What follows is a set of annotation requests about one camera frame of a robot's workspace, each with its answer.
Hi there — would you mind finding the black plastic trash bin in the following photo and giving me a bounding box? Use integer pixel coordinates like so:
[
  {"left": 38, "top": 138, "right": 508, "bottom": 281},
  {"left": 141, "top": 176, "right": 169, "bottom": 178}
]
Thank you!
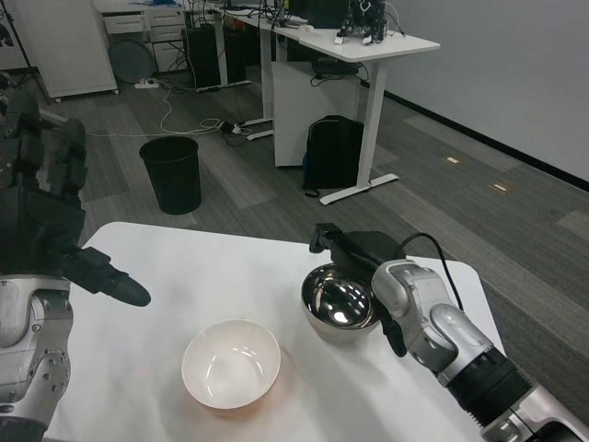
[{"left": 138, "top": 135, "right": 204, "bottom": 216}]

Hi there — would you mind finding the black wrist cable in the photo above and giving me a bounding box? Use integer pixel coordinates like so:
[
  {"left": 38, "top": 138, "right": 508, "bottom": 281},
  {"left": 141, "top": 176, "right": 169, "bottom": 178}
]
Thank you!
[{"left": 394, "top": 232, "right": 467, "bottom": 310}]

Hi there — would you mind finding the shiny metal bowl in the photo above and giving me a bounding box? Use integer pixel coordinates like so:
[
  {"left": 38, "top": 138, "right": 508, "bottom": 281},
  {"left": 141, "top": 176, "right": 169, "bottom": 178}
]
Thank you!
[{"left": 300, "top": 263, "right": 383, "bottom": 346}]

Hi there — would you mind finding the small black robot device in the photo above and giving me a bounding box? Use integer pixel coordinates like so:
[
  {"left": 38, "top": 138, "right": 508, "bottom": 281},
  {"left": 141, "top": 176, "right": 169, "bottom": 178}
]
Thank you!
[{"left": 334, "top": 0, "right": 388, "bottom": 47}]

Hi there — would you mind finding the white floor cable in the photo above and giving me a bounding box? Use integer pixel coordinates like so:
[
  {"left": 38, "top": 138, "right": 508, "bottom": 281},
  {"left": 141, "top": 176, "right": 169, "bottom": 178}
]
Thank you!
[{"left": 86, "top": 84, "right": 237, "bottom": 140}]

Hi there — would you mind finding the black box on desk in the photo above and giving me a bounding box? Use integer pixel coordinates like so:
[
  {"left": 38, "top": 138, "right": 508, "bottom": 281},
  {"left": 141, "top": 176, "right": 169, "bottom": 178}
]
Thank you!
[{"left": 288, "top": 0, "right": 352, "bottom": 29}]

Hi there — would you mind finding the white standing desk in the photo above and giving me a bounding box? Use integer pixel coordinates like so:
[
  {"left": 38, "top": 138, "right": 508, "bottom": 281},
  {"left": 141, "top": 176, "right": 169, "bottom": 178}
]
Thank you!
[{"left": 205, "top": 0, "right": 443, "bottom": 206}]

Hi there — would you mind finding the tall white cabinet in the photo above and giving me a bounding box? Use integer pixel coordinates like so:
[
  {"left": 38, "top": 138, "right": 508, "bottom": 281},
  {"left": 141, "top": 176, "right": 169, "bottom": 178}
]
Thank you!
[{"left": 11, "top": 0, "right": 119, "bottom": 100}]

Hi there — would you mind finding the black tripod stand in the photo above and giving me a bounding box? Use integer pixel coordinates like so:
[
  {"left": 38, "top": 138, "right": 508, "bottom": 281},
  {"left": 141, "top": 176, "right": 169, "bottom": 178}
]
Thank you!
[{"left": 3, "top": 0, "right": 52, "bottom": 99}]

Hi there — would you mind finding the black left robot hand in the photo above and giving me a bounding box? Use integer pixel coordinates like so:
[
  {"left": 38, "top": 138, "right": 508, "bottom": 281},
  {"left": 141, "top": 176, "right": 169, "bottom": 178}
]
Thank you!
[{"left": 0, "top": 87, "right": 153, "bottom": 308}]

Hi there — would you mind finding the black computer tower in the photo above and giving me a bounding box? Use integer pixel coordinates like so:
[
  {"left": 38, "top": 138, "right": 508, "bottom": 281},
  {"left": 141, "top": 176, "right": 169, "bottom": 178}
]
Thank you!
[{"left": 182, "top": 24, "right": 223, "bottom": 91}]

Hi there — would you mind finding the round grey disc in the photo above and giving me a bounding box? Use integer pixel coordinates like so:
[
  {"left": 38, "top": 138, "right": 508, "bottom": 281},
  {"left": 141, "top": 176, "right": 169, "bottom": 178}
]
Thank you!
[{"left": 107, "top": 38, "right": 156, "bottom": 86}]

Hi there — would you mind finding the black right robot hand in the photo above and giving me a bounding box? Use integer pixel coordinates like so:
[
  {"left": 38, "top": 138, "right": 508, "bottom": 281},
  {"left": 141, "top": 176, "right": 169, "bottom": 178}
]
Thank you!
[{"left": 308, "top": 222, "right": 409, "bottom": 358}]

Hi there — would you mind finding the white drawer unit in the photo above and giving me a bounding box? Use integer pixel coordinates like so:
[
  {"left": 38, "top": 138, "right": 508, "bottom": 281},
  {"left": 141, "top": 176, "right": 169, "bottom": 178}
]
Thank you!
[{"left": 101, "top": 5, "right": 188, "bottom": 77}]

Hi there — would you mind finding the black under-desk power adapter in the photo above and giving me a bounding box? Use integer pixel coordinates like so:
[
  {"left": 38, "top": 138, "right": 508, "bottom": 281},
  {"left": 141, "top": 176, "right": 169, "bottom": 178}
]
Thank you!
[{"left": 310, "top": 57, "right": 364, "bottom": 78}]

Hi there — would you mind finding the black backpack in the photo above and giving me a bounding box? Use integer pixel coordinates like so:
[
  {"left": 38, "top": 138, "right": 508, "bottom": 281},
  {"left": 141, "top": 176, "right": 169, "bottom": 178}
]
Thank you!
[{"left": 301, "top": 114, "right": 366, "bottom": 200}]

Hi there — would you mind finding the white ceramic bowl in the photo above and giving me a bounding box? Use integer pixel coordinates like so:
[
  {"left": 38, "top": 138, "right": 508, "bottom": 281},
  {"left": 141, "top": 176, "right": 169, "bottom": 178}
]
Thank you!
[{"left": 179, "top": 319, "right": 283, "bottom": 409}]

